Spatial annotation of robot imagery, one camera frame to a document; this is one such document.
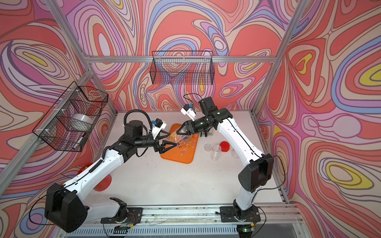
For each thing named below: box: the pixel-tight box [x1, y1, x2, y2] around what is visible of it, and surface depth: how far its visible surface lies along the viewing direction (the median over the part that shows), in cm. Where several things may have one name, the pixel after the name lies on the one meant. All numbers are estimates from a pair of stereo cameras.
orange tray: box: [160, 123, 200, 165], surface depth 95 cm
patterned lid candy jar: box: [166, 131, 187, 144], surface depth 73 cm
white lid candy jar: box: [210, 144, 222, 162], surface depth 95 cm
